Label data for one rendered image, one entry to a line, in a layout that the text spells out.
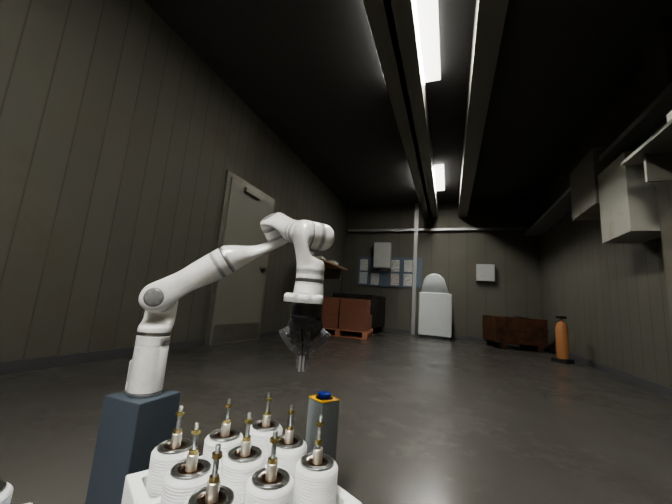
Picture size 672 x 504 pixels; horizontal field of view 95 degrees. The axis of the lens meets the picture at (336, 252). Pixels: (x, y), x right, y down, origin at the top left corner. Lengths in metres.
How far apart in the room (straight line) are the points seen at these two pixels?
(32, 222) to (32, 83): 0.95
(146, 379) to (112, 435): 0.16
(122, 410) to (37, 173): 2.20
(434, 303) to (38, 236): 6.22
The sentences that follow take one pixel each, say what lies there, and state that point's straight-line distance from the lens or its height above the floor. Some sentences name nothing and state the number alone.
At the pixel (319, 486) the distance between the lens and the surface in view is 0.81.
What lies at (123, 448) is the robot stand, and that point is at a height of 0.18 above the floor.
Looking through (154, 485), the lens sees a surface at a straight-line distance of 0.92.
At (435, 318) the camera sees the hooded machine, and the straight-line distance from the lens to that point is 7.01.
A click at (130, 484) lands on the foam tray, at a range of 0.97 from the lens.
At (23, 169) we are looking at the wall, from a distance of 2.99.
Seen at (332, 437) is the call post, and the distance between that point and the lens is 1.08.
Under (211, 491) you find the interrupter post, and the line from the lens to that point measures 0.71.
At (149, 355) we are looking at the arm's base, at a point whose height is 0.42.
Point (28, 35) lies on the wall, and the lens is 3.29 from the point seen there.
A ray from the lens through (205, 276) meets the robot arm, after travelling 1.04.
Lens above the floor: 0.61
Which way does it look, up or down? 9 degrees up
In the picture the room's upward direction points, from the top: 4 degrees clockwise
